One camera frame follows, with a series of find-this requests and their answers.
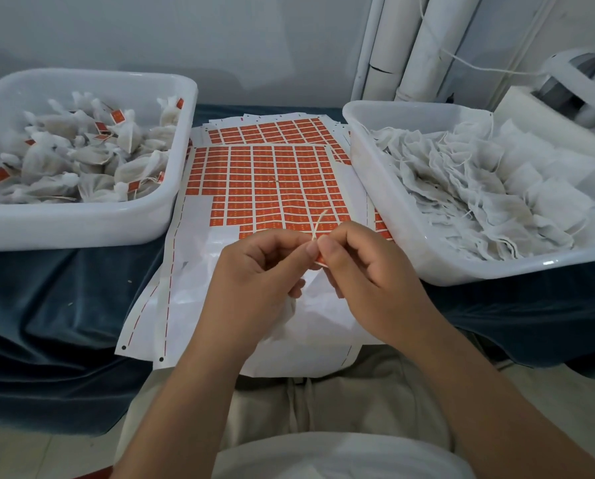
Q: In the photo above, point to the person's left hand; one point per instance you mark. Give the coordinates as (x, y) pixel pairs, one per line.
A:
(247, 289)

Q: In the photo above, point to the person's right hand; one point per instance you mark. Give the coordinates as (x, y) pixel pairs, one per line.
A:
(382, 294)

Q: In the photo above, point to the person's left thumb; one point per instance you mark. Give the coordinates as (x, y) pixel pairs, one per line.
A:
(301, 257)

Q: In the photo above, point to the person's right thumb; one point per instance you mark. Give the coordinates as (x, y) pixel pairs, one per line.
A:
(335, 260)

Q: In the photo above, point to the small orange label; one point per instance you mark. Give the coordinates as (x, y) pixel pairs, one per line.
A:
(320, 258)

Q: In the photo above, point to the person's left forearm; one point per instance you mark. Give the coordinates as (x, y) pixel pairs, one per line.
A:
(187, 409)

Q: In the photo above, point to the person's right forearm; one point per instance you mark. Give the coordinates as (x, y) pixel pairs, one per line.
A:
(477, 394)

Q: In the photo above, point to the white plastic bin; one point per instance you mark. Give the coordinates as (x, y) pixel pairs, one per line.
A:
(78, 224)
(392, 219)

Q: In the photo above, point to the sheet of orange labels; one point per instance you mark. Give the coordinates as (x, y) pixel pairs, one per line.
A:
(257, 184)
(272, 130)

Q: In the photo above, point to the beige trousers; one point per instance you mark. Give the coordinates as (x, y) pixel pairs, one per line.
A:
(337, 404)

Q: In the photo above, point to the pile of empty white pouches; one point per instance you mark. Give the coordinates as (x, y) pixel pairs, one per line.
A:
(477, 194)

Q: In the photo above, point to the white shirt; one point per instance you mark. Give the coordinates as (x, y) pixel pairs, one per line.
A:
(337, 458)

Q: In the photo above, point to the thin white pipe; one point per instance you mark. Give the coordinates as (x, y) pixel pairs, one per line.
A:
(367, 44)

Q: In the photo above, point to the thick white pipe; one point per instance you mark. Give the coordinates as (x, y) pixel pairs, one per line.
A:
(390, 44)
(437, 44)

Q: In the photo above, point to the pile of filled labelled pouches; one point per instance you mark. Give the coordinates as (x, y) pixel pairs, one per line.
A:
(88, 159)

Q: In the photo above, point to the white foam block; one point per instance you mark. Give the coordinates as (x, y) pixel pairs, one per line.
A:
(522, 107)

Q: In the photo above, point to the blue velvet cloth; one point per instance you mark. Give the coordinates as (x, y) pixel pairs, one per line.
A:
(53, 319)

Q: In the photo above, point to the white and grey machine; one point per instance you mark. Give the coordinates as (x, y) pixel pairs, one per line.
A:
(587, 79)

